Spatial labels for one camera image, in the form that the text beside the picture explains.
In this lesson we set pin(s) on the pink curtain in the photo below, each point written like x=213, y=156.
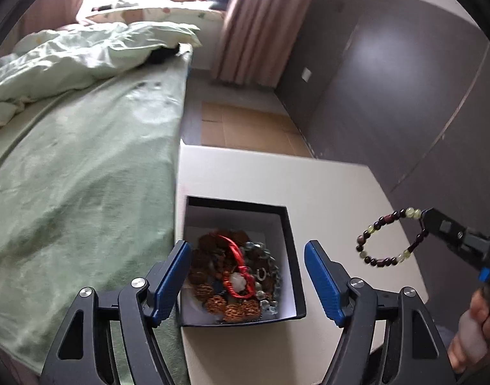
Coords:
x=265, y=24

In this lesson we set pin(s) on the grey wardrobe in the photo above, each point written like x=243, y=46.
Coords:
x=389, y=88

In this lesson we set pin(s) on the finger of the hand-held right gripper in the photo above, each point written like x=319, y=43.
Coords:
x=445, y=224
x=465, y=250

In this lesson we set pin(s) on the bed with green sheet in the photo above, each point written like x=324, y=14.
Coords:
x=88, y=192

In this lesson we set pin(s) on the person's right hand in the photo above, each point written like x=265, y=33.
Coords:
x=469, y=341

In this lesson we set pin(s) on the printed cushion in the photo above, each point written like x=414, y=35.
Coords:
x=148, y=14

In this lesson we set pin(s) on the flattened cardboard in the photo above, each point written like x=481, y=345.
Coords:
x=249, y=128

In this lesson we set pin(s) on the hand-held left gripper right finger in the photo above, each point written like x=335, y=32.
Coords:
x=323, y=284

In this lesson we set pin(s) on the white wall socket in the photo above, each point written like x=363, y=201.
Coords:
x=306, y=74

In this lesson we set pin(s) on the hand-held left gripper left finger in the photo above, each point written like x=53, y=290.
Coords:
x=173, y=280

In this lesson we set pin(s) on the light green quilt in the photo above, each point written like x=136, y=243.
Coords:
x=68, y=60

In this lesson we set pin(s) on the dark cloth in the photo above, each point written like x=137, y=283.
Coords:
x=163, y=55

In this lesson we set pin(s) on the black jewelry box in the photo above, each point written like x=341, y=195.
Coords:
x=289, y=256

